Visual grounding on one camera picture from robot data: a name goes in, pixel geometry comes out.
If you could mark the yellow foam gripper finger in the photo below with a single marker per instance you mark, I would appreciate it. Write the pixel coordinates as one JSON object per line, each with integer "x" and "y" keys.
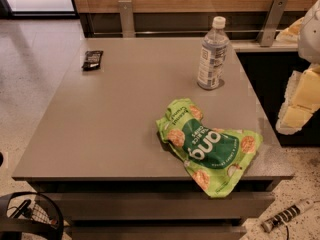
{"x": 302, "y": 100}

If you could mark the green rice chip bag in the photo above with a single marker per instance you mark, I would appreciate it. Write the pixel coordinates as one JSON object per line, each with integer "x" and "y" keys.
{"x": 216, "y": 159}

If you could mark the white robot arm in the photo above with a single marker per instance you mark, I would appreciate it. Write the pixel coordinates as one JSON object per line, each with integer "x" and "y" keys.
{"x": 305, "y": 32}

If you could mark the dark rxbar chocolate bar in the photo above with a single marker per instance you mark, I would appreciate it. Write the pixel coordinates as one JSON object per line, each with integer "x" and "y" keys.
{"x": 92, "y": 60}

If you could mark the clear plastic water bottle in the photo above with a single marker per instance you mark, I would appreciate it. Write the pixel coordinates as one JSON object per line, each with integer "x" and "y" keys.
{"x": 212, "y": 55}

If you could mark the white power strip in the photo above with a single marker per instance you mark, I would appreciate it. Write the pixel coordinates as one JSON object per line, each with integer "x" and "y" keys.
{"x": 287, "y": 215}

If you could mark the right metal wall bracket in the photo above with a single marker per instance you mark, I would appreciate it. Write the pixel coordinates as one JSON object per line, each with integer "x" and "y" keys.
{"x": 266, "y": 35}

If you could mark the metal wall bracket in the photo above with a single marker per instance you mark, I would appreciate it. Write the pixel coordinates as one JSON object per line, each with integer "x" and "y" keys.
{"x": 266, "y": 35}
{"x": 127, "y": 18}

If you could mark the left metal wall bracket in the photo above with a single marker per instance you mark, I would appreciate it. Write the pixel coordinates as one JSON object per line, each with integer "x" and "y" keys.
{"x": 127, "y": 18}

